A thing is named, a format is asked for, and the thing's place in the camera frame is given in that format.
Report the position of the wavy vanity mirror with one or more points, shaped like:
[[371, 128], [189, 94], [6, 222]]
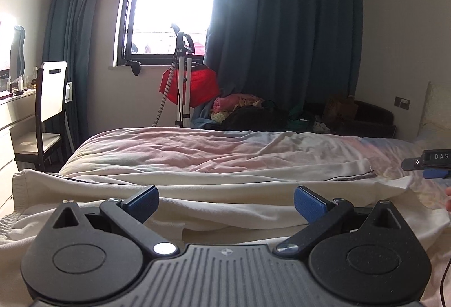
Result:
[[17, 53]]

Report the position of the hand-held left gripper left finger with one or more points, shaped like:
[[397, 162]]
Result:
[[142, 203]]

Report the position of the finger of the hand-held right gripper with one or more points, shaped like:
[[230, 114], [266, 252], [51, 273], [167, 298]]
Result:
[[437, 173]]

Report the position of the garment steamer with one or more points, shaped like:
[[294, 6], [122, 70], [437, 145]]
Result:
[[185, 81]]

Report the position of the wide blue curtain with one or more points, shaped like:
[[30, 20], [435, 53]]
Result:
[[289, 28]]

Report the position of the grey wall switch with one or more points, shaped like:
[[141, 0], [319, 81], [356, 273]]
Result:
[[402, 103]]

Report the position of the white dressing table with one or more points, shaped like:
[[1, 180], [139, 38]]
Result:
[[10, 123]]

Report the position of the white and dark chair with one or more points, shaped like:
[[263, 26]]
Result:
[[51, 95]]

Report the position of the pile of clothes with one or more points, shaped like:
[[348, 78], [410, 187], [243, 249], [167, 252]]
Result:
[[253, 113]]

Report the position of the brown paper bag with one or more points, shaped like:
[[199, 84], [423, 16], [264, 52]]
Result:
[[340, 108]]

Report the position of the dark framed window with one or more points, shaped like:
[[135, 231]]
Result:
[[169, 0]]

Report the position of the white pants with striped band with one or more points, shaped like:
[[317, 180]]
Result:
[[211, 187]]

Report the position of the dark sofa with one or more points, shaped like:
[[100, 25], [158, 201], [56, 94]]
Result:
[[373, 120]]

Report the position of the red cloth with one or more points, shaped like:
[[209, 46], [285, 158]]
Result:
[[197, 85]]

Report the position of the white fluffy headboard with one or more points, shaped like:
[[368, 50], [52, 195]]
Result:
[[437, 106]]

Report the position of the narrow blue curtain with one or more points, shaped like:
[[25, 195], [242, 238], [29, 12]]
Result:
[[84, 46]]

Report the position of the bed with pastel sheet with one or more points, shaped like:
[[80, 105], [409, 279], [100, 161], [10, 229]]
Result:
[[197, 148]]

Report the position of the black sock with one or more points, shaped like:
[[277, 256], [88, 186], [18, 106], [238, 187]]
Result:
[[134, 68]]

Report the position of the white wall outlet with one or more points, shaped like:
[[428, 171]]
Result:
[[69, 92]]

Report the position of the person's right hand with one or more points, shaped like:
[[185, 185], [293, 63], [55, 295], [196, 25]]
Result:
[[448, 199]]

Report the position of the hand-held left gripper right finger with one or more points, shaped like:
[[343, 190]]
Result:
[[310, 204]]

